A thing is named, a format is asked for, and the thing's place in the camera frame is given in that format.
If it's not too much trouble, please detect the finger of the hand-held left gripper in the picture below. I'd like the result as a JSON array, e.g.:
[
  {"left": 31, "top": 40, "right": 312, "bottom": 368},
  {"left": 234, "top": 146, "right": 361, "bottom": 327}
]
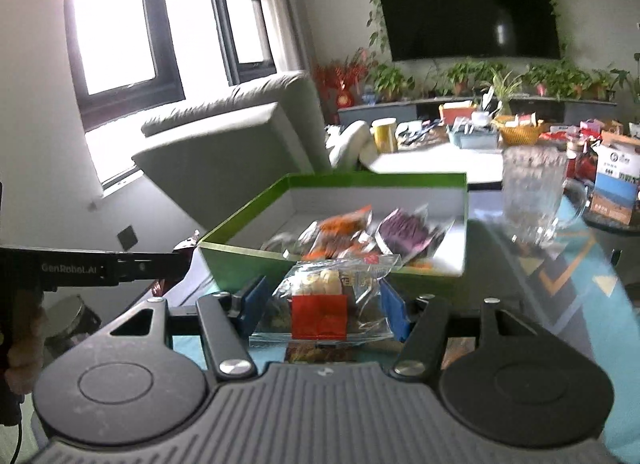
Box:
[{"left": 114, "top": 250, "right": 194, "bottom": 285}]

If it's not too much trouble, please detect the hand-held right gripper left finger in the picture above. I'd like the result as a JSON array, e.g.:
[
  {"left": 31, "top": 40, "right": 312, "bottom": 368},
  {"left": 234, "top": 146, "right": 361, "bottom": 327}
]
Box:
[{"left": 107, "top": 275, "right": 269, "bottom": 381}]

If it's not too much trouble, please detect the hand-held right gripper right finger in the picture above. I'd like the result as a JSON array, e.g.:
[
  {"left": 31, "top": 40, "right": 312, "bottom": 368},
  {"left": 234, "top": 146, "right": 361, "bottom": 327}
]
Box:
[{"left": 378, "top": 277, "right": 571, "bottom": 381}]

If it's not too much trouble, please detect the green cardboard box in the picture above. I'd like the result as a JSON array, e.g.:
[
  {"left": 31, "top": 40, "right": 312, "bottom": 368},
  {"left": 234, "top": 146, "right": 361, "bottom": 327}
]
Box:
[{"left": 196, "top": 171, "right": 469, "bottom": 297}]

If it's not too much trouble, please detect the clear silver snack packet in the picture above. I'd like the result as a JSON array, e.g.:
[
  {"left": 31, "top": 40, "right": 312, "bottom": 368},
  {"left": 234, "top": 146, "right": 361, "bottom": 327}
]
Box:
[{"left": 260, "top": 231, "right": 321, "bottom": 261}]

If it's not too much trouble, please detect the clear red label snack packet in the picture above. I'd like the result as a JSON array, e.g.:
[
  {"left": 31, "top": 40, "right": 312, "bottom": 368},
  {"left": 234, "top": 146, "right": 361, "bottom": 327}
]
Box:
[{"left": 248, "top": 253, "right": 404, "bottom": 348}]

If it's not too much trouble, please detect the purple snack packet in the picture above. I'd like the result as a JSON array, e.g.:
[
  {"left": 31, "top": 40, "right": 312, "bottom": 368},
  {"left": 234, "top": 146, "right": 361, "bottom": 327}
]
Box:
[{"left": 375, "top": 203, "right": 452, "bottom": 266}]

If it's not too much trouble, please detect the orange clear snack packet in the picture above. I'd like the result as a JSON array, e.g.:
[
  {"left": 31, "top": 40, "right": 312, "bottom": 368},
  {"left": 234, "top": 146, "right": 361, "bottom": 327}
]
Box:
[{"left": 300, "top": 233, "right": 379, "bottom": 261}]

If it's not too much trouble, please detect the pile of assorted snack packets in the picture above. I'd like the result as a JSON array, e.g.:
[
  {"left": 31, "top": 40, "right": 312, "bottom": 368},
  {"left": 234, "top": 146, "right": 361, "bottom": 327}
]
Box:
[{"left": 282, "top": 339, "right": 481, "bottom": 370}]

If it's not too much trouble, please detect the person's left hand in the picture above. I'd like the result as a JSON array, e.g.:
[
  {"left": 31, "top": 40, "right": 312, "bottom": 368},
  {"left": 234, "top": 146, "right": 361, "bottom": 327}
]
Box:
[{"left": 6, "top": 308, "right": 49, "bottom": 398}]

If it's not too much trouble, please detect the lilac cloth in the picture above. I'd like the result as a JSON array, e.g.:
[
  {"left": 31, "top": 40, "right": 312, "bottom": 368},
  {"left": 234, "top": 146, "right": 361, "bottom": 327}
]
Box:
[{"left": 172, "top": 249, "right": 226, "bottom": 303}]

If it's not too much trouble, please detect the round grey tin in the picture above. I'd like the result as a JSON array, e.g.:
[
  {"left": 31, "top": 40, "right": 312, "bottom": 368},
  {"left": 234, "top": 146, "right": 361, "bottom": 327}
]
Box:
[{"left": 41, "top": 293, "right": 104, "bottom": 361}]

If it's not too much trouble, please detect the grey armchair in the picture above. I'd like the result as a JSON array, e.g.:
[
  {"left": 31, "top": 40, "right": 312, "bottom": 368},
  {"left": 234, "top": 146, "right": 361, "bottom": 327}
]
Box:
[{"left": 131, "top": 71, "right": 332, "bottom": 241}]

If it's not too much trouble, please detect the white coffee table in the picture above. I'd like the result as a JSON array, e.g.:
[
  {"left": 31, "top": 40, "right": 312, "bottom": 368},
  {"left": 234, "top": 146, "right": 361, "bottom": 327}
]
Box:
[{"left": 359, "top": 141, "right": 507, "bottom": 186}]

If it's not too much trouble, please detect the white cushion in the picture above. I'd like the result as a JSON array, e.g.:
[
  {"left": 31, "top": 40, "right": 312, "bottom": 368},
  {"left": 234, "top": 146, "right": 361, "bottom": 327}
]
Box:
[{"left": 329, "top": 119, "right": 374, "bottom": 171}]

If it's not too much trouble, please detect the yellow canister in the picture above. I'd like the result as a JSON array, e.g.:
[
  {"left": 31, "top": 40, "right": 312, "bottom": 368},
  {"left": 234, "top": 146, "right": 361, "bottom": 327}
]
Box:
[{"left": 370, "top": 117, "right": 400, "bottom": 154}]

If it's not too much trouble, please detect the clear ribbed glass mug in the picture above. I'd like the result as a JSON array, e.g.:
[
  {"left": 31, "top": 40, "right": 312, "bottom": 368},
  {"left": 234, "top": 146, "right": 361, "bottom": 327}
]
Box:
[{"left": 501, "top": 145, "right": 592, "bottom": 243}]

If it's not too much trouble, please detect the blue tray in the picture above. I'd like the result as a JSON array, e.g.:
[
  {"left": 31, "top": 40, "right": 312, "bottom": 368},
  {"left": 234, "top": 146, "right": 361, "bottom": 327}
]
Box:
[{"left": 446, "top": 124, "right": 501, "bottom": 150}]

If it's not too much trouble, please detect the dark tv bench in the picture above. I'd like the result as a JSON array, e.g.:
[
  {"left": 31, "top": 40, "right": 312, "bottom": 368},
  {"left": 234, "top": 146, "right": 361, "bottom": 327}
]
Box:
[{"left": 336, "top": 96, "right": 619, "bottom": 129}]

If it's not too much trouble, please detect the red flat box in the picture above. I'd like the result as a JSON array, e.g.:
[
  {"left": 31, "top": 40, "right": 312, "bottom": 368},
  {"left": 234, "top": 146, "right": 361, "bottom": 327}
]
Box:
[{"left": 438, "top": 102, "right": 479, "bottom": 125}]

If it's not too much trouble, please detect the wicker basket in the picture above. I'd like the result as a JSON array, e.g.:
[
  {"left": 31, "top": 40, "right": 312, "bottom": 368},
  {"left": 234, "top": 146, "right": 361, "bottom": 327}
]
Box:
[{"left": 492, "top": 117, "right": 546, "bottom": 145}]

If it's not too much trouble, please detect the green potted plant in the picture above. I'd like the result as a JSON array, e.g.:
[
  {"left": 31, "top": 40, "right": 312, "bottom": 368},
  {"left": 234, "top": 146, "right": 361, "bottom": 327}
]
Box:
[
  {"left": 444, "top": 58, "right": 506, "bottom": 96},
  {"left": 592, "top": 66, "right": 632, "bottom": 101},
  {"left": 366, "top": 61, "right": 416, "bottom": 104},
  {"left": 521, "top": 61, "right": 594, "bottom": 101}
]

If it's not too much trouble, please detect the red flower decoration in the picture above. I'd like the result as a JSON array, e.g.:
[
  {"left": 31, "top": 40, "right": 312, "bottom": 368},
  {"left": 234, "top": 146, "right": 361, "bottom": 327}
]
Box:
[{"left": 314, "top": 48, "right": 377, "bottom": 108}]

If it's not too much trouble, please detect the red snack jar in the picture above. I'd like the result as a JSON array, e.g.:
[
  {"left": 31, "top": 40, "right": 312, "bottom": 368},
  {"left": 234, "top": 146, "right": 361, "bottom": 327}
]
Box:
[{"left": 566, "top": 137, "right": 601, "bottom": 181}]

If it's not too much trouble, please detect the potted spider plant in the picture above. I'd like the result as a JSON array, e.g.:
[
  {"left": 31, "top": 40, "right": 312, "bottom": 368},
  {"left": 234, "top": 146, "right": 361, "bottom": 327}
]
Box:
[{"left": 479, "top": 68, "right": 524, "bottom": 118}]

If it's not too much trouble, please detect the black framed window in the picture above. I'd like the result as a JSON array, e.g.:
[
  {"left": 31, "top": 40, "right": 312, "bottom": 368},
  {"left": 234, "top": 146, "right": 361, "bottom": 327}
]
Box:
[
  {"left": 204, "top": 0, "right": 279, "bottom": 88},
  {"left": 63, "top": 0, "right": 187, "bottom": 196}
]

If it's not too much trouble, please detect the blue print paper box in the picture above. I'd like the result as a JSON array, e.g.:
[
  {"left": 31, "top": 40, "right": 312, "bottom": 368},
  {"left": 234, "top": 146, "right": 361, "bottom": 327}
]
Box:
[{"left": 586, "top": 131, "right": 640, "bottom": 231}]

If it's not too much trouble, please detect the pink box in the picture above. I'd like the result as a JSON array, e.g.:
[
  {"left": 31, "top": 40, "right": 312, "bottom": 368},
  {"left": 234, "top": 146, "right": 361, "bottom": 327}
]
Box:
[{"left": 579, "top": 118, "right": 624, "bottom": 138}]

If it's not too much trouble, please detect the white sheer curtain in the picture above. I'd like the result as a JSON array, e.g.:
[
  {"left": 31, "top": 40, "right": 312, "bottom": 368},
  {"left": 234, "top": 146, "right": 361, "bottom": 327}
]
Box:
[{"left": 251, "top": 0, "right": 314, "bottom": 76}]

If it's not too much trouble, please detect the dark wall socket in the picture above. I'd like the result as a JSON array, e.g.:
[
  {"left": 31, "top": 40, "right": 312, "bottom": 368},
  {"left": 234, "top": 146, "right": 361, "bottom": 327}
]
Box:
[{"left": 115, "top": 225, "right": 140, "bottom": 251}]

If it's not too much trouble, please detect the black wall television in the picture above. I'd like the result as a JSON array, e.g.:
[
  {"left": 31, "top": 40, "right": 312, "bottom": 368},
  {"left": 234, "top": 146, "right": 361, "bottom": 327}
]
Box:
[{"left": 373, "top": 0, "right": 561, "bottom": 63}]

